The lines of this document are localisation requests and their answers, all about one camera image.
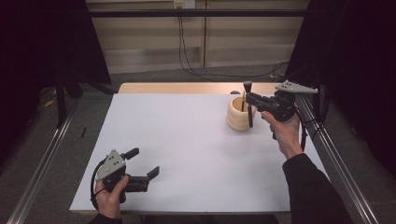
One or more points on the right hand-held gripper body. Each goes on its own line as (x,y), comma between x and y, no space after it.
(278,104)

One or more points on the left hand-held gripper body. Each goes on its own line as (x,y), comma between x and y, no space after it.
(112,168)

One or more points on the black makeup brush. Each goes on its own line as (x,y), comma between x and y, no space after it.
(250,116)

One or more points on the cream ribbed brush holder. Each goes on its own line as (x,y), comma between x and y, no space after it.
(236,119)

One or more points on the person's right hand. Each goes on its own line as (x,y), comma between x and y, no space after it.
(285,133)

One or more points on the person's left hand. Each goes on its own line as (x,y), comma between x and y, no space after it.
(109,199)

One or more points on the white table mat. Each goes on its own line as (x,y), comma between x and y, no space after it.
(186,161)

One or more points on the wooden table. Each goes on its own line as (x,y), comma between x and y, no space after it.
(186,88)

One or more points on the black curtain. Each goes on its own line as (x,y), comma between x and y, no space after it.
(358,62)
(37,46)

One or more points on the yellow floor tag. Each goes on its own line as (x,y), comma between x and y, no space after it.
(49,102)

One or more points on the black stand post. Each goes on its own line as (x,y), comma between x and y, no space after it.
(316,105)

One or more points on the aluminium floor rail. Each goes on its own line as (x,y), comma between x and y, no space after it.
(40,168)
(348,183)

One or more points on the wooden wall strip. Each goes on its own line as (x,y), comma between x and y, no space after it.
(205,34)

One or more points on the black horizontal frame bar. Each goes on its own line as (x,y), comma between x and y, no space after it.
(193,13)

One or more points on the white wall socket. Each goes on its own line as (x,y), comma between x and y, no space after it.
(184,3)

